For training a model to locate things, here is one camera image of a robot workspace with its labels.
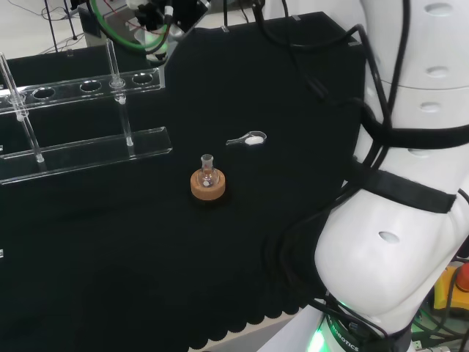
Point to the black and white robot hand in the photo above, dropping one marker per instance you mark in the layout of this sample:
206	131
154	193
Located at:
183	14

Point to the clear plastic funnel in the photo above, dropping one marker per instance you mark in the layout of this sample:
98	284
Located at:
141	36

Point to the glass weighing funnel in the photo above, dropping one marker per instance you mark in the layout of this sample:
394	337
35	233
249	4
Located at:
254	139

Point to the glass round-bottom flask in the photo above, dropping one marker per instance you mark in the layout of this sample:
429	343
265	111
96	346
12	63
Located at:
207	172

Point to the clear acrylic funnel stand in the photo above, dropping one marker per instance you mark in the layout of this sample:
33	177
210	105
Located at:
91	154

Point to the black tripod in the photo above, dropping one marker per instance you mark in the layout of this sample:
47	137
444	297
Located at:
55	22

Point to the yellow stop button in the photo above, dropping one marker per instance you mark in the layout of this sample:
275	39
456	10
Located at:
452	289

